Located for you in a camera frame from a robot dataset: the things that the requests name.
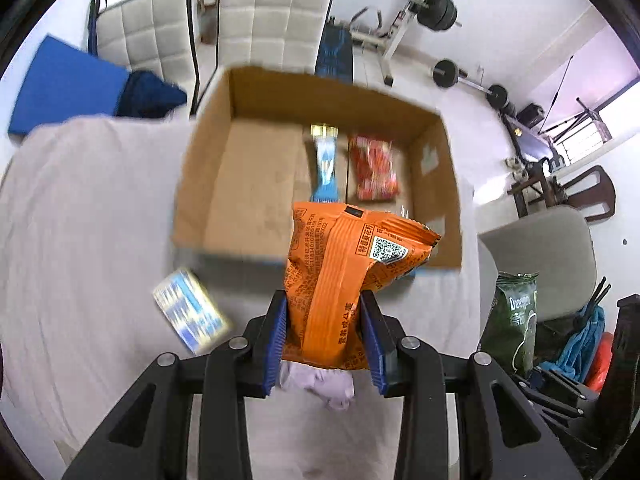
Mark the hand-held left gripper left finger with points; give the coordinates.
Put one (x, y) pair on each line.
(276, 345)

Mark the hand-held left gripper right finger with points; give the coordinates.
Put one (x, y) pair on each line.
(372, 347)

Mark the orange snack packet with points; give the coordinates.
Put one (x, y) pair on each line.
(330, 285)

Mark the red snack packet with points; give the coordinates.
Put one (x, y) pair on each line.
(374, 169)

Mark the blue snack packet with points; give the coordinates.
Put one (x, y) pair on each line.
(326, 167)

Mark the cardboard box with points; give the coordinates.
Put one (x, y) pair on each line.
(320, 160)

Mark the blue and white tissue pack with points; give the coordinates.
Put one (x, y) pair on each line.
(192, 310)

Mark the green snack bag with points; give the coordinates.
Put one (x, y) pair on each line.
(512, 322)

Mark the beige bed sheet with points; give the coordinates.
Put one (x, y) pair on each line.
(100, 285)

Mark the grey office chair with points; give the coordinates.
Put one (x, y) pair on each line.
(545, 260)

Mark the light blue cloth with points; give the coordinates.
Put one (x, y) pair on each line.
(582, 342)

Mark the red plastic bag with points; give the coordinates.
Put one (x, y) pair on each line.
(602, 362)

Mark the brown wooden chair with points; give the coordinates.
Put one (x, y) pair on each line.
(585, 190)

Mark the dark blue cloth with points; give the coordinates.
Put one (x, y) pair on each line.
(147, 95)

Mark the weight bench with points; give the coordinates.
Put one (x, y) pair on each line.
(350, 50)

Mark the white quilted chair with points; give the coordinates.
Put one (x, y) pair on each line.
(150, 42)
(272, 22)

